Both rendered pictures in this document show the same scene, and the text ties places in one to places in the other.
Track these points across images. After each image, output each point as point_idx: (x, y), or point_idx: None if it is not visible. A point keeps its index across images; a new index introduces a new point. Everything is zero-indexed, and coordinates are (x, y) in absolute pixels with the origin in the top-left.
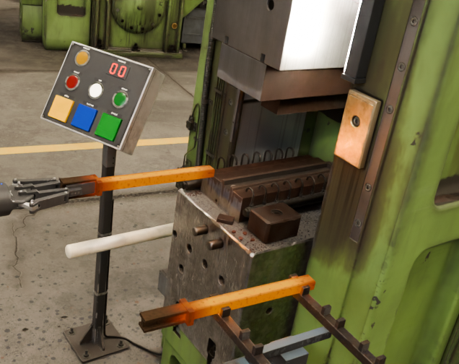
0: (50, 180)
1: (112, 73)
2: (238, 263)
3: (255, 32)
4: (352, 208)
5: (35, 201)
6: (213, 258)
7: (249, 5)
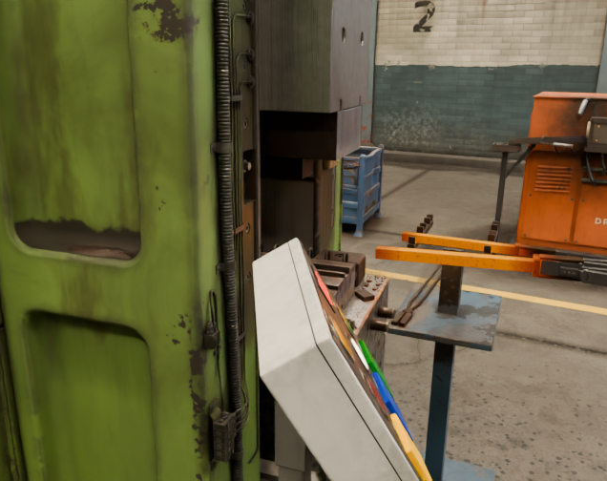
0: (591, 270)
1: (330, 300)
2: (385, 303)
3: (356, 75)
4: (330, 202)
5: None
6: (375, 337)
7: (352, 47)
